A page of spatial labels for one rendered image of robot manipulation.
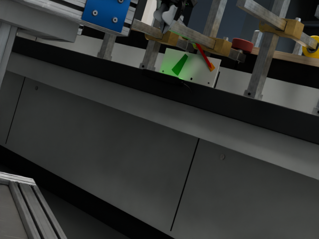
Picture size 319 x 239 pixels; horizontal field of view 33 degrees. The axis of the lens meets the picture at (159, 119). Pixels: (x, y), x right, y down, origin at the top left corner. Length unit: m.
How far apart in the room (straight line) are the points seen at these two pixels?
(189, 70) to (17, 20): 0.87
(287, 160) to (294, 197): 0.24
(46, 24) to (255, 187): 1.05
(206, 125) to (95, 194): 0.81
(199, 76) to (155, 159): 0.51
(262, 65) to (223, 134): 0.26
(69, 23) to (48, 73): 1.34
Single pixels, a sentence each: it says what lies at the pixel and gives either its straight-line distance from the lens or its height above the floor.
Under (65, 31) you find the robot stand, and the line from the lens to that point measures 1.23.
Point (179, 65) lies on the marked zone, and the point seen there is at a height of 0.75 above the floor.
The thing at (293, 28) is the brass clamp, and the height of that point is 0.94.
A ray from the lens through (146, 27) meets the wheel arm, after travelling 2.00.
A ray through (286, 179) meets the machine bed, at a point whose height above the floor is 0.47.
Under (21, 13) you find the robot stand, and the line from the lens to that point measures 1.22.
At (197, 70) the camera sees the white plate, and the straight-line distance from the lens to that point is 1.91.
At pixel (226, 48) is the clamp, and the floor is 0.84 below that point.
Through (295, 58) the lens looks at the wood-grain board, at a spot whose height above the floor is 0.89.
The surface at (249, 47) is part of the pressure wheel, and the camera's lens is 2.02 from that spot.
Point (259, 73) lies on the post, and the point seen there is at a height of 0.78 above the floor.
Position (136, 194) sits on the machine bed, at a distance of 2.32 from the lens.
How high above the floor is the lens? 0.62
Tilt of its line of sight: 2 degrees down
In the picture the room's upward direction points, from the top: 17 degrees clockwise
